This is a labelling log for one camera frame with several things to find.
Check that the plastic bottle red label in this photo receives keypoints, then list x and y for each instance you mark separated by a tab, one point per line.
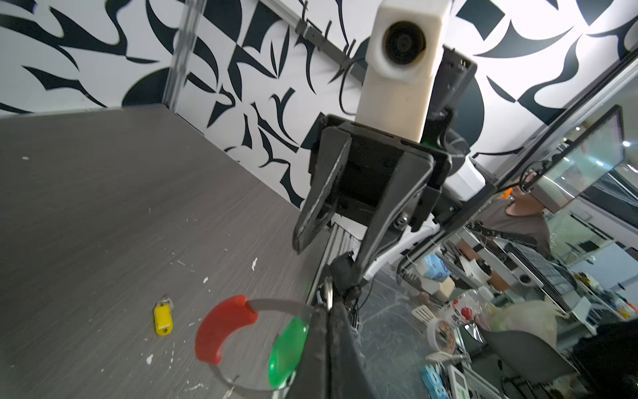
464	309

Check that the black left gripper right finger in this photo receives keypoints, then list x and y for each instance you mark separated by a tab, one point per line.
346	373

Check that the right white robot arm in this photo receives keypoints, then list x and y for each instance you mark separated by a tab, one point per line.
453	78

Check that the grey office chair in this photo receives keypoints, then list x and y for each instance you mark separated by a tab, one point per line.
535	362

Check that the computer monitor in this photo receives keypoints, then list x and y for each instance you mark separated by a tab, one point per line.
595	153

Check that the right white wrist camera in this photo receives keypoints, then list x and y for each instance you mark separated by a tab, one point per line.
403	57

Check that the black wall hook rack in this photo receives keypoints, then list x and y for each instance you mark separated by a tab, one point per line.
340	29

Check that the black keyboard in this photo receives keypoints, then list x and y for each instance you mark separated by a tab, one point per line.
533	270

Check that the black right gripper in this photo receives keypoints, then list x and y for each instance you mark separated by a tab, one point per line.
373	178

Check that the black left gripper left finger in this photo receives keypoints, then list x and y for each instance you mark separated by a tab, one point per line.
311	379

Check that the seated person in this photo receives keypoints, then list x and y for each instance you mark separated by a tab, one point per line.
523	214

